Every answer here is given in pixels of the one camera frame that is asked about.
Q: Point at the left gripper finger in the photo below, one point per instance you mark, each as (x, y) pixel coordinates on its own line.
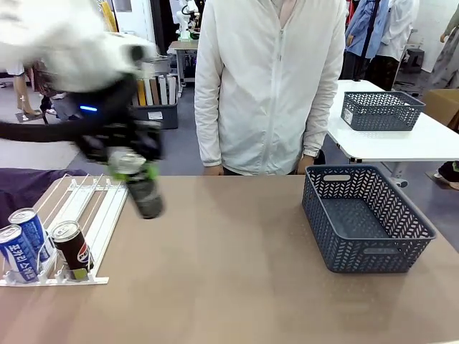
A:
(150, 143)
(104, 150)

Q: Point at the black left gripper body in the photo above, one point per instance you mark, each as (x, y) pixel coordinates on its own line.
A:
(104, 107)

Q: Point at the black drink can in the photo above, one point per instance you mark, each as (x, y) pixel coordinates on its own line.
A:
(145, 197)

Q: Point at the blue Pocari Sweat can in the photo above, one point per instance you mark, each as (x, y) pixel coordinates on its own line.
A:
(16, 256)
(32, 229)

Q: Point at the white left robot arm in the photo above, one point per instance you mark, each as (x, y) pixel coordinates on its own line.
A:
(54, 39)

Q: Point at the person's left hand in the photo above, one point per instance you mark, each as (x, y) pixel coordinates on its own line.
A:
(304, 165)

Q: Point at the grey storage bin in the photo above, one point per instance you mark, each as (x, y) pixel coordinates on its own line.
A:
(157, 114)

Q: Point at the brown board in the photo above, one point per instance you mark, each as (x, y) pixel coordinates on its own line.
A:
(155, 91)

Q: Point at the white board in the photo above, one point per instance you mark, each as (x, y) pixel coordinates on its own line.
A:
(163, 89)

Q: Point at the grey equipment cart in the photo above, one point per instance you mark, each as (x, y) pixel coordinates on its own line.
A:
(183, 61)

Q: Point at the dark purple cloth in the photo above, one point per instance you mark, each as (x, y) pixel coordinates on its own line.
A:
(21, 186)

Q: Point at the black Pepsi can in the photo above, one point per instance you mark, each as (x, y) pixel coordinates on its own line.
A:
(73, 251)

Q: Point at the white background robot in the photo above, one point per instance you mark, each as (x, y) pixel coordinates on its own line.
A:
(184, 21)

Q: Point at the person in white jacket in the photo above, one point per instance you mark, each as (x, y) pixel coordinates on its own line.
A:
(265, 82)

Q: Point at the grey plastic basket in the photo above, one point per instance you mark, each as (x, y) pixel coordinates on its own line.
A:
(380, 109)
(362, 222)

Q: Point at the black clothes stand pole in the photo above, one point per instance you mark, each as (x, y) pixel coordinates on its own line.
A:
(369, 39)

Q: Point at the white side table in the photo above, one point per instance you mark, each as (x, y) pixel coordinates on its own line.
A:
(394, 143)

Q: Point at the hanging blue shirt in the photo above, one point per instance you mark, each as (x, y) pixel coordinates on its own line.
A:
(365, 28)

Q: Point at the hanging white shirt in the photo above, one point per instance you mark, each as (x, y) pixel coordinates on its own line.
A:
(399, 28)

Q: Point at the grey step stool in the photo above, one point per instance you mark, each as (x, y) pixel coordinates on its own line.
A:
(416, 59)

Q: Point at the cardboard box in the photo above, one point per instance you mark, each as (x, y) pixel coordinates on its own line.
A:
(443, 105)

